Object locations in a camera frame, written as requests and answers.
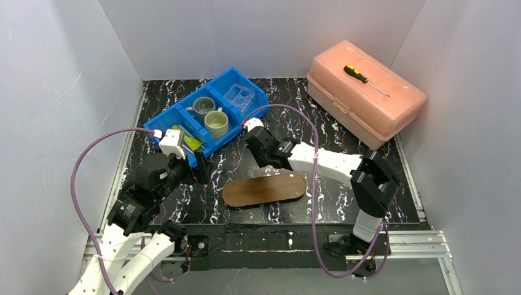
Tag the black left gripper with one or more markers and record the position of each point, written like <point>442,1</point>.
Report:
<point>197,161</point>

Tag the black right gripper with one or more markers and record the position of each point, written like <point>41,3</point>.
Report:
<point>252,137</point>

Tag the light green ceramic mug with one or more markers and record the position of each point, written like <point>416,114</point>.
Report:
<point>216,124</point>

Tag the blue three-compartment bin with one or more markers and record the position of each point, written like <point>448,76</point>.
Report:
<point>215,89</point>

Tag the clear plastic toothbrush holder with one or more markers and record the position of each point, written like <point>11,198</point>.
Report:
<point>240,97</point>

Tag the grey-blue ceramic mug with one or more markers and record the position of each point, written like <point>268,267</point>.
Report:
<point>200,108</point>

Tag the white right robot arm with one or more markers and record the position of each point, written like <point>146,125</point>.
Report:
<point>372,180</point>

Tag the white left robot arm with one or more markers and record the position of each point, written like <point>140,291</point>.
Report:
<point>110,271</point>

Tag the yellow-green toothpaste tube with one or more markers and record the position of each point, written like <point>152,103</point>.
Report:
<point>192,143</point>

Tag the oval wooden tray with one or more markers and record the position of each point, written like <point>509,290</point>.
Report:
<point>264,190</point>

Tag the pink plastic toolbox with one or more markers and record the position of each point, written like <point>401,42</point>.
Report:
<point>365,112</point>

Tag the yellow black screwdriver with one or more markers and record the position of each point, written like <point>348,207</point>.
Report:
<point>353,72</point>

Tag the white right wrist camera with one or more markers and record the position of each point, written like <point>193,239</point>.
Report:
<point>252,123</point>

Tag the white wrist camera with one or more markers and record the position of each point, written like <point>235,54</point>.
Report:
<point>252,123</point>
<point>172,143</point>

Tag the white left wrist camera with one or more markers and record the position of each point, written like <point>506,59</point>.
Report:
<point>172,143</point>

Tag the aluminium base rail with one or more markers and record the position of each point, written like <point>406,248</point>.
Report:
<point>403,244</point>

